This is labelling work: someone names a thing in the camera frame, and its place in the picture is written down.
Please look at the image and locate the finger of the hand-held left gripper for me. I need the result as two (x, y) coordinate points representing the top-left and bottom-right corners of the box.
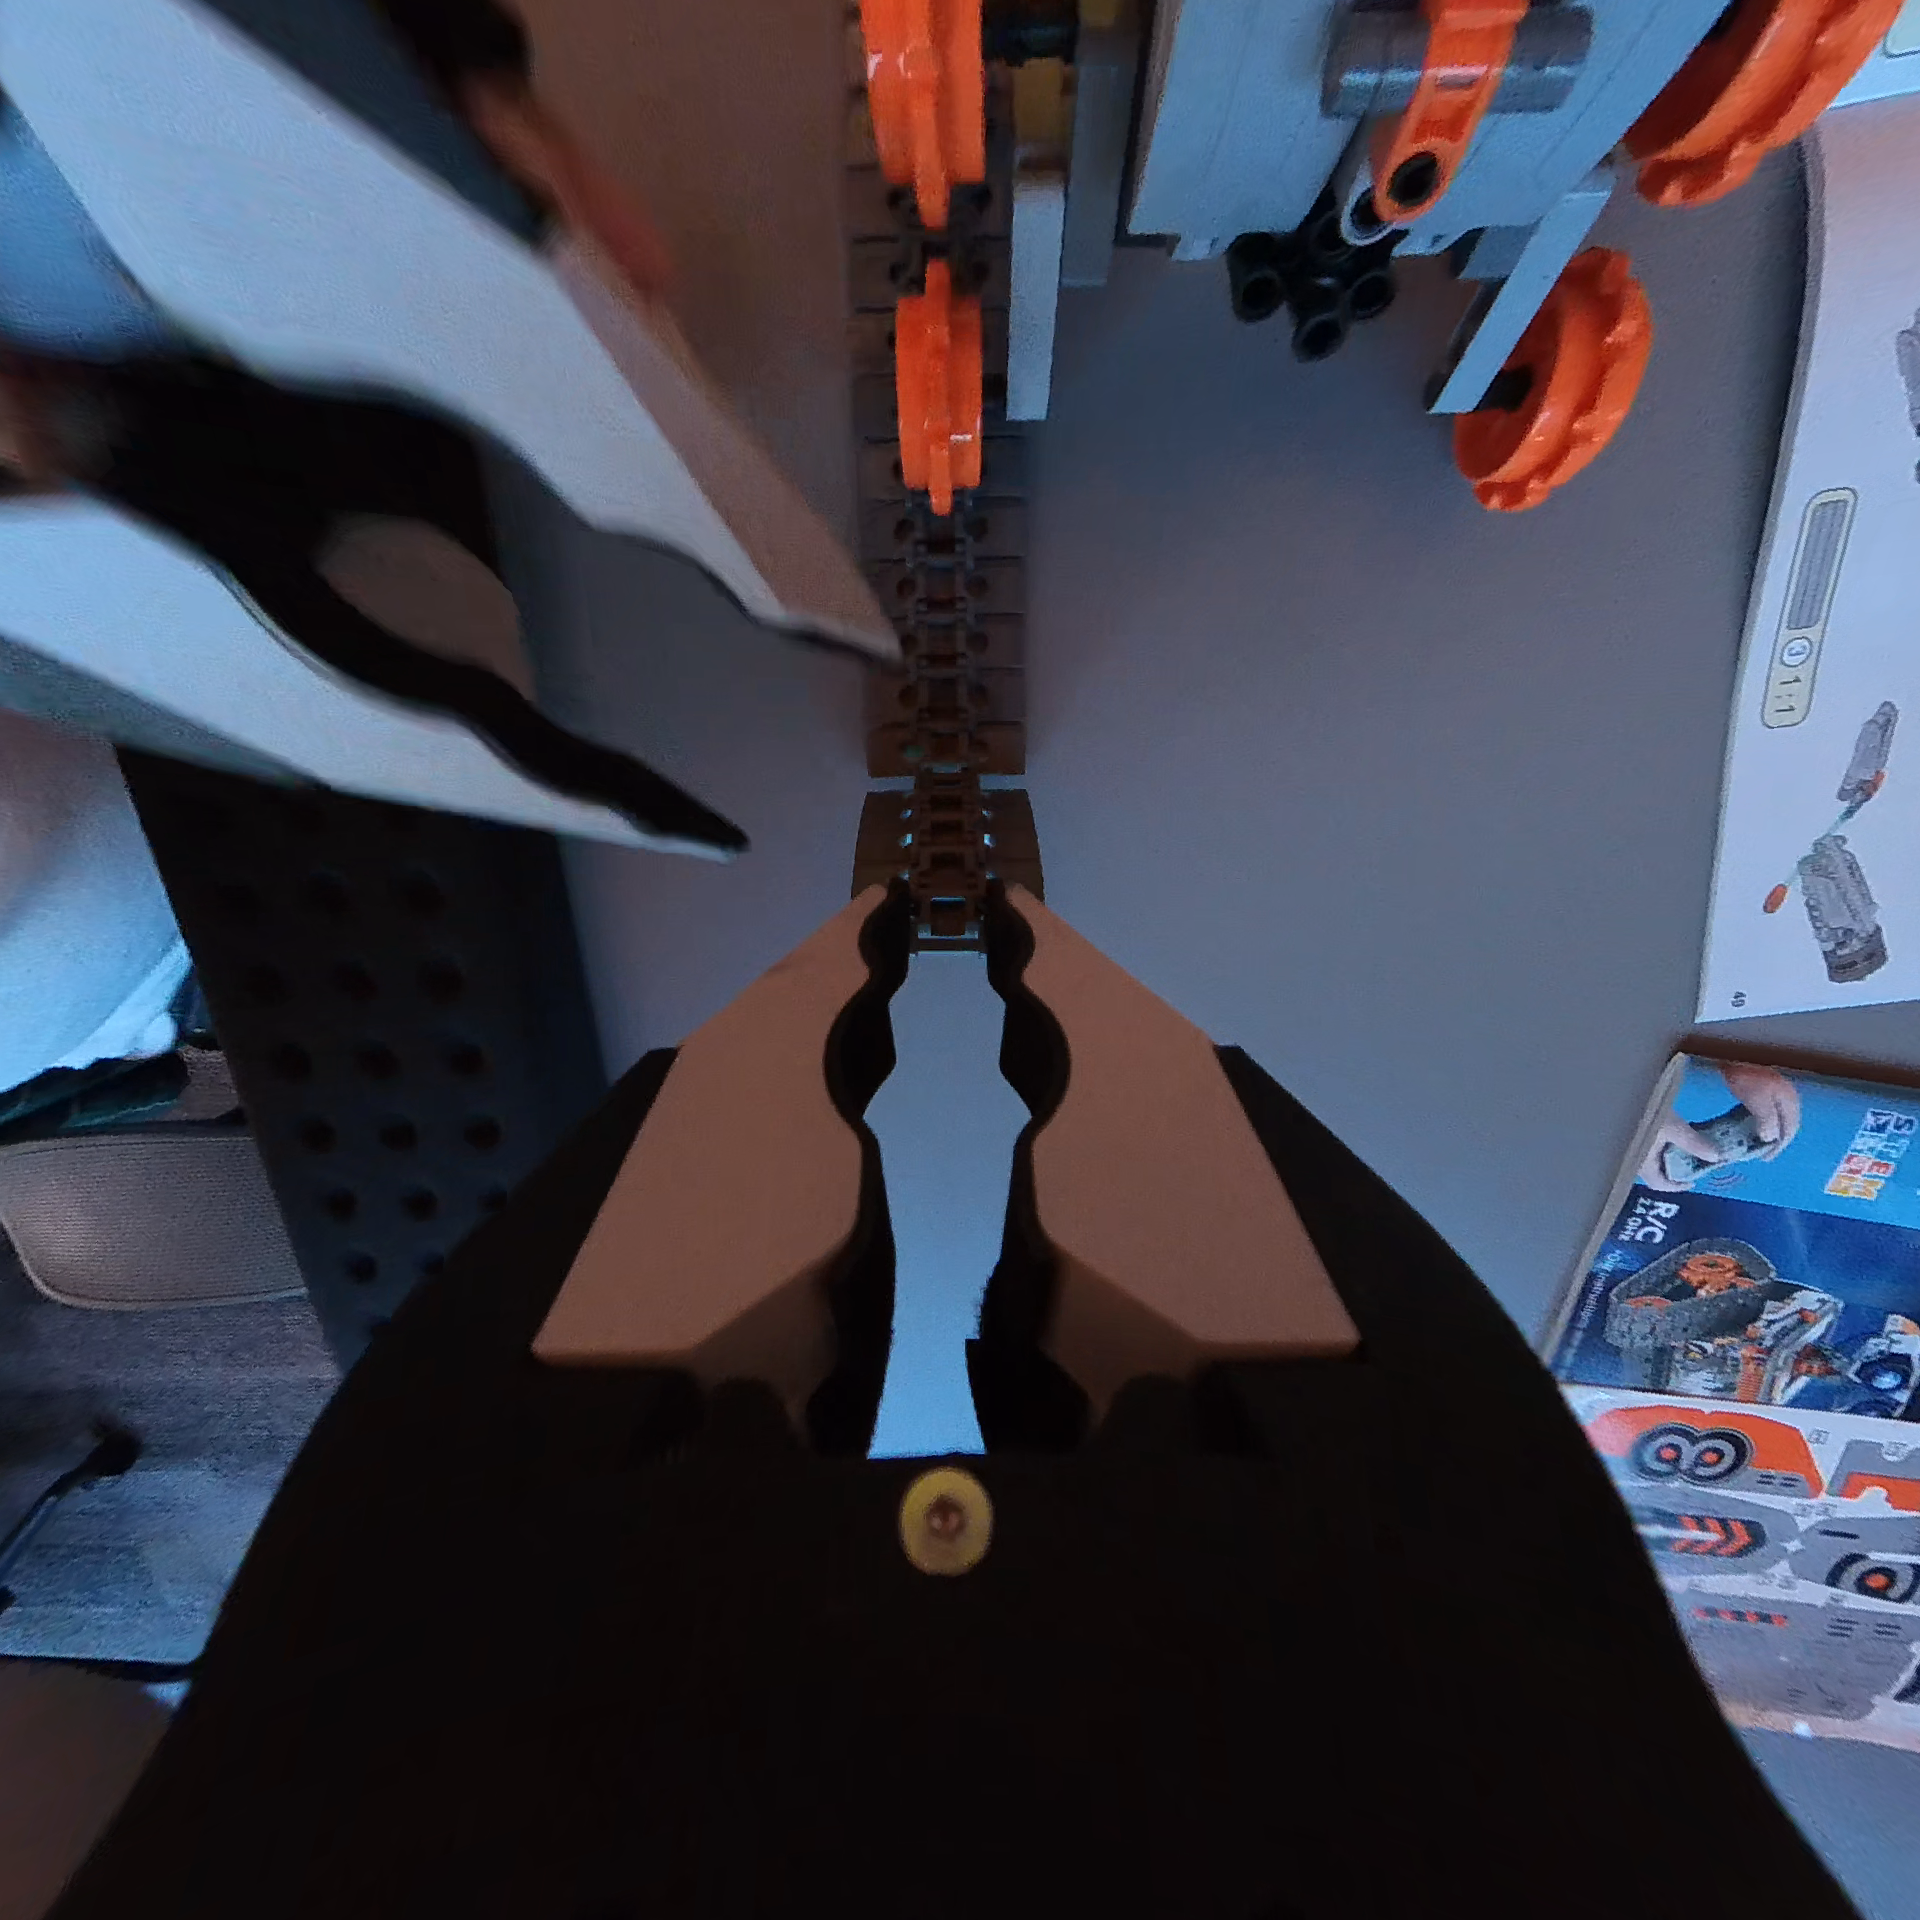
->
(0, 487), (753, 865)
(0, 0), (905, 674)

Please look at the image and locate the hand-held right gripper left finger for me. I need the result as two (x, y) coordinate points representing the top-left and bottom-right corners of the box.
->
(534, 885), (922, 1453)

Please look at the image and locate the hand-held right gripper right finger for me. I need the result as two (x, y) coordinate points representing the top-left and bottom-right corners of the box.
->
(976, 882), (1363, 1453)

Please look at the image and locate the dark grey toy track chain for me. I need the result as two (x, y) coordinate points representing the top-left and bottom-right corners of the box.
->
(843, 150), (1047, 962)

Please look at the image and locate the grey orange toy brick vehicle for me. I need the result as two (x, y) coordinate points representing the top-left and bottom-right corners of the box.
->
(856, 0), (1906, 518)

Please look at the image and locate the grey desk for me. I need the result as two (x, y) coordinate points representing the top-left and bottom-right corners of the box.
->
(504, 0), (1920, 1920)

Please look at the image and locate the person's white clothing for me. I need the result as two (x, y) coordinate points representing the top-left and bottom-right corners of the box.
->
(0, 721), (203, 1119)

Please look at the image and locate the black perforated chair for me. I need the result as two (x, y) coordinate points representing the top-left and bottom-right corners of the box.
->
(120, 743), (617, 1373)

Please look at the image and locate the blue booklet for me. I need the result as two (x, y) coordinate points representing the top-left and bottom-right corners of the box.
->
(1546, 1049), (1920, 1426)

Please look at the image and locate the orange grey sticker sheet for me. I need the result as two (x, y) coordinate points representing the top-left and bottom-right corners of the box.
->
(1560, 1388), (1920, 1758)

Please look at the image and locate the white instruction booklet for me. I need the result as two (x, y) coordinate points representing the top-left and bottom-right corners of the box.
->
(1696, 106), (1920, 1022)

